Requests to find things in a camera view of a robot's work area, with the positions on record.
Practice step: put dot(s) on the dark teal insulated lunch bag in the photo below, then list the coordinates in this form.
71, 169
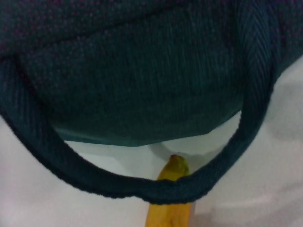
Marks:
142, 71

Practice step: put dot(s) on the yellow banana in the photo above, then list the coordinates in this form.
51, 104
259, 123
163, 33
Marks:
165, 215

